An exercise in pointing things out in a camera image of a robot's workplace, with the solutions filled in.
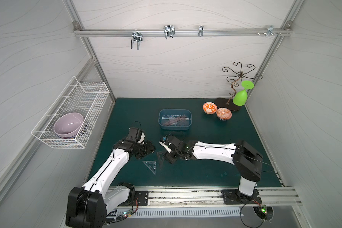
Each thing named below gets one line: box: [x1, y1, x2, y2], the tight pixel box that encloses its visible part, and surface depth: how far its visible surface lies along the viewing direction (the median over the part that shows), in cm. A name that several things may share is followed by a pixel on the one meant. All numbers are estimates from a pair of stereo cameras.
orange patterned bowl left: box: [202, 101, 219, 115], surface depth 113 cm
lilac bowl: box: [53, 112, 84, 139], surface depth 62 cm
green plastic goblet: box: [232, 80, 255, 107], surface depth 92 cm
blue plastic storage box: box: [158, 108, 193, 131], surface depth 106 cm
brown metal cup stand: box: [214, 61, 264, 112], surface depth 97 cm
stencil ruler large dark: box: [162, 115, 190, 126], surface depth 107 cm
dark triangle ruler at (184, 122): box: [176, 119, 190, 126], surface depth 106 cm
